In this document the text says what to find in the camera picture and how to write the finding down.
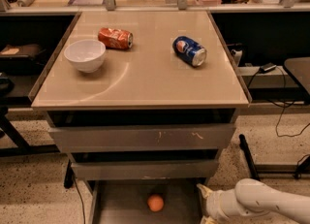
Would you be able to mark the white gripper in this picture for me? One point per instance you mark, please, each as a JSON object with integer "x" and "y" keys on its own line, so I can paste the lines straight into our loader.
{"x": 213, "y": 205}

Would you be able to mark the orange fruit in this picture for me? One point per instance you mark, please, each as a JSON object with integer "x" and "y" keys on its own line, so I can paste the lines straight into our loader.
{"x": 155, "y": 202}

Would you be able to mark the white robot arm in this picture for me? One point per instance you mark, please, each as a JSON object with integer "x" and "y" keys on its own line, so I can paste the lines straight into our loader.
{"x": 251, "y": 198}

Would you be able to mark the middle grey drawer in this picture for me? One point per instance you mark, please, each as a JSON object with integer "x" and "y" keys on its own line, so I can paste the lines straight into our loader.
{"x": 145, "y": 169}

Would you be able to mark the top grey drawer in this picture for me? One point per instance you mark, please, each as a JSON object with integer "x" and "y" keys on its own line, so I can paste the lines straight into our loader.
{"x": 141, "y": 138}

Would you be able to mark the open bottom grey drawer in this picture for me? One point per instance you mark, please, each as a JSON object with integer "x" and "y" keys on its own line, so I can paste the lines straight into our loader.
{"x": 125, "y": 202}

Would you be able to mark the grey drawer cabinet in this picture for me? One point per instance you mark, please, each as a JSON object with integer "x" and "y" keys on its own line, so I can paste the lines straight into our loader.
{"x": 147, "y": 84}

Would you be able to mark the black floor bar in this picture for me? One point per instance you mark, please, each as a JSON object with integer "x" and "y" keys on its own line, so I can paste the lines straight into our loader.
{"x": 248, "y": 157}

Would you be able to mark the black power adapter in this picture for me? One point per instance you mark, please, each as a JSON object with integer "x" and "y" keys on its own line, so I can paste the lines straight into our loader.
{"x": 267, "y": 68}

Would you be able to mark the blue Pepsi can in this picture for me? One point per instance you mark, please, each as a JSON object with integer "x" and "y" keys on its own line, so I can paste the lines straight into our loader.
{"x": 189, "y": 51}

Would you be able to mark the white bowl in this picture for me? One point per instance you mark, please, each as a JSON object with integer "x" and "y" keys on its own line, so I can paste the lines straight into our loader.
{"x": 86, "y": 56}

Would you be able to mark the red crushed soda can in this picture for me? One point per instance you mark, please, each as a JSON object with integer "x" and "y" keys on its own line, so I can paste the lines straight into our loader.
{"x": 115, "y": 38}

